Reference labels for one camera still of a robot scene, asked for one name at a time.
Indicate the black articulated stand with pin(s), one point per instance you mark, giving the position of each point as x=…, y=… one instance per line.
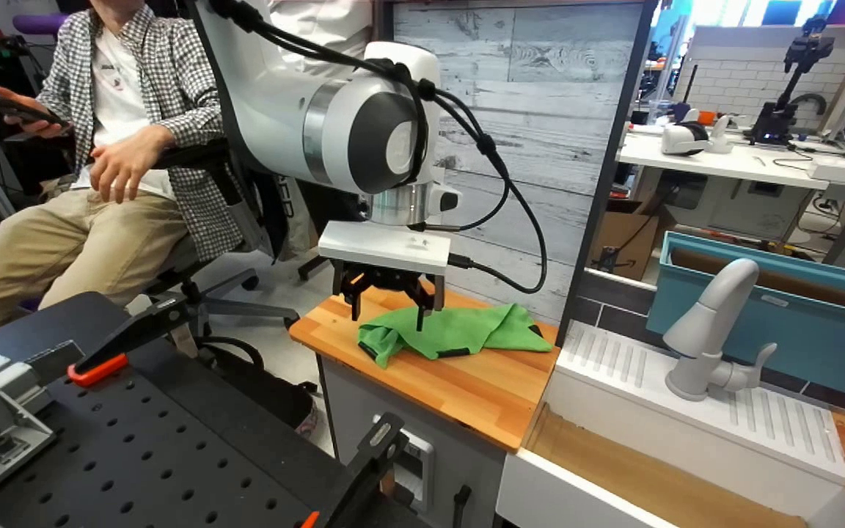
x=776, y=123

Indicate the black office chair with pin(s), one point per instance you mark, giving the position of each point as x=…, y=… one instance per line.
x=198, y=155

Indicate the black smartphone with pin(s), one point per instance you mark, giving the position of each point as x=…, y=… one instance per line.
x=51, y=115

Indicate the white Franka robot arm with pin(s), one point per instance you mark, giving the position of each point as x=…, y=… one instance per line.
x=345, y=128

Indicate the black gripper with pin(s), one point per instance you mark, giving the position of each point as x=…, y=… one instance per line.
x=394, y=278

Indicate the black bag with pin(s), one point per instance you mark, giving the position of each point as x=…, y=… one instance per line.
x=262, y=398

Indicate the grey faucet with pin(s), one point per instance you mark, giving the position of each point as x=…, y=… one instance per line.
x=710, y=325

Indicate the black metal frame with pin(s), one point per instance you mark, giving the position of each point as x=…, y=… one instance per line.
x=601, y=167

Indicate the grey wood print back panel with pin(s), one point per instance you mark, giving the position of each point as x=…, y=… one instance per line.
x=559, y=118

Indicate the orange ball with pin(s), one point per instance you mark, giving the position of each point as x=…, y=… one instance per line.
x=704, y=118

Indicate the purple cylinder cushion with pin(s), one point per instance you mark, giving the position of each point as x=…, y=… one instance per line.
x=37, y=23

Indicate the teal storage bin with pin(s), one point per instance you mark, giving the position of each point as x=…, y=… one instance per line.
x=813, y=334

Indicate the white sink basin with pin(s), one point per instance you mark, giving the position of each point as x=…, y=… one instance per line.
x=695, y=431

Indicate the wooden top grey cabinet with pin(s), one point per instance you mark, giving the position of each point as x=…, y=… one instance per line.
x=345, y=401

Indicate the brown cardboard box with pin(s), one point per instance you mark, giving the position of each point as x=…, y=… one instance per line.
x=629, y=240

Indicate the white dome object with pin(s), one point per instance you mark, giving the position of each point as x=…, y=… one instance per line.
x=681, y=143

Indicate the seated person right hand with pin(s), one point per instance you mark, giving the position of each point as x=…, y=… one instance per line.
x=20, y=105

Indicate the seated person checked shirt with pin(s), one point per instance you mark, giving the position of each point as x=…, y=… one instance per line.
x=114, y=89

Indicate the light grey wrist camera block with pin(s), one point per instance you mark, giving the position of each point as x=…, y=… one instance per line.
x=383, y=249

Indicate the seated person left hand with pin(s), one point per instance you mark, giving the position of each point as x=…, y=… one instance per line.
x=129, y=162

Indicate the white desk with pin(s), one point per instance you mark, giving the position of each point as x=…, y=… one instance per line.
x=735, y=162

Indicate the green cloth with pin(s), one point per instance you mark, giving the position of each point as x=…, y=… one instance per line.
x=441, y=334

